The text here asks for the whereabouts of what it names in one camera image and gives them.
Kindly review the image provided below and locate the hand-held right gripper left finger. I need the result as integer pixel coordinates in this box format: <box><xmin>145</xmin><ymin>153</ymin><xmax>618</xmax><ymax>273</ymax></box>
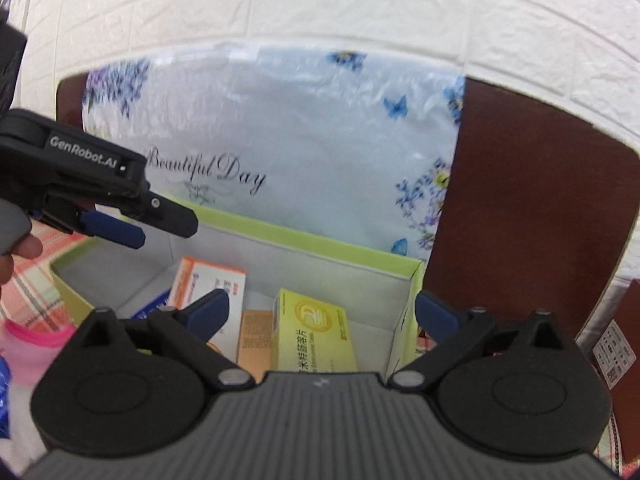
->
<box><xmin>80</xmin><ymin>288</ymin><xmax>255</xmax><ymax>394</ymax></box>

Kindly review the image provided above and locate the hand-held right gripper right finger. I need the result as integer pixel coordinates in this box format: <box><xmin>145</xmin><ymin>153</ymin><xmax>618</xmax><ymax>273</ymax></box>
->
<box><xmin>389</xmin><ymin>290</ymin><xmax>571</xmax><ymax>393</ymax></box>

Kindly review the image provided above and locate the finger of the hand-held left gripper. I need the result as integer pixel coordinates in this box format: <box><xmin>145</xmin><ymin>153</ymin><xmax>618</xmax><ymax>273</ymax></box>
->
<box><xmin>75</xmin><ymin>210</ymin><xmax>146</xmax><ymax>250</ymax></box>
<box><xmin>142</xmin><ymin>191</ymin><xmax>199</xmax><ymax>237</ymax></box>

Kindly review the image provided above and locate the green cardboard box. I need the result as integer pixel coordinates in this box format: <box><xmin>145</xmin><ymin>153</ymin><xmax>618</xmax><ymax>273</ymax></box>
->
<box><xmin>49</xmin><ymin>192</ymin><xmax>427</xmax><ymax>377</ymax></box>

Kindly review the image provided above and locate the person's left hand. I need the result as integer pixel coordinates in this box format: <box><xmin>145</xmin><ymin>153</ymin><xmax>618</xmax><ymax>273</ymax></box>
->
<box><xmin>0</xmin><ymin>235</ymin><xmax>45</xmax><ymax>287</ymax></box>

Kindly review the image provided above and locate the orange white medicine box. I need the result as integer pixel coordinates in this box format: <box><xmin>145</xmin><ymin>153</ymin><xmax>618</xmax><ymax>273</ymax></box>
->
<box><xmin>167</xmin><ymin>256</ymin><xmax>248</xmax><ymax>353</ymax></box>

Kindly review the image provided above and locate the tan small box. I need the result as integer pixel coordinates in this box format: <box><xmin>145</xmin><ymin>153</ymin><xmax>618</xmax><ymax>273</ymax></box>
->
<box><xmin>237</xmin><ymin>309</ymin><xmax>275</xmax><ymax>382</ymax></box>

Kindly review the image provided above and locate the blue white medicine box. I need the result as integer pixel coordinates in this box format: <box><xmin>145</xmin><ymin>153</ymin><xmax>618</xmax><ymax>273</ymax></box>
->
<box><xmin>131</xmin><ymin>287</ymin><xmax>174</xmax><ymax>320</ymax></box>

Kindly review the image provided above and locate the plaid blanket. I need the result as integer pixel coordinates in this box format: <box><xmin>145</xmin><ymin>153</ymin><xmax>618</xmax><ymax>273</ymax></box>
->
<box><xmin>0</xmin><ymin>222</ymin><xmax>640</xmax><ymax>480</ymax></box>

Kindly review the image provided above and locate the yellow medicine box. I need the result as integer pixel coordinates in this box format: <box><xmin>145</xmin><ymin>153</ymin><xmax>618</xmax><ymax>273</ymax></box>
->
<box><xmin>270</xmin><ymin>288</ymin><xmax>359</xmax><ymax>374</ymax></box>

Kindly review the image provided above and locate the pink plastic package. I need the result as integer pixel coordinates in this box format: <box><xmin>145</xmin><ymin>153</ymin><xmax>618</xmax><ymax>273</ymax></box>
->
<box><xmin>4</xmin><ymin>319</ymin><xmax>79</xmax><ymax>387</ymax></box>

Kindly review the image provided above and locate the brown headboard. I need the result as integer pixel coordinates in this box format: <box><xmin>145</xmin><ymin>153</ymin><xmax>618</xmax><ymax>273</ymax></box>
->
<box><xmin>55</xmin><ymin>72</ymin><xmax>640</xmax><ymax>342</ymax></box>

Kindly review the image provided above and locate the floral plastic-wrapped panel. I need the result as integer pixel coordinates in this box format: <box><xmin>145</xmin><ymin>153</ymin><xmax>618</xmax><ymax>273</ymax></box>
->
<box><xmin>81</xmin><ymin>44</ymin><xmax>467</xmax><ymax>262</ymax></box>

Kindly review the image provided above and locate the brown box with white label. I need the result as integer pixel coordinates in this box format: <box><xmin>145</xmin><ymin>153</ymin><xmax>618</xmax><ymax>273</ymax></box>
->
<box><xmin>591</xmin><ymin>278</ymin><xmax>640</xmax><ymax>411</ymax></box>

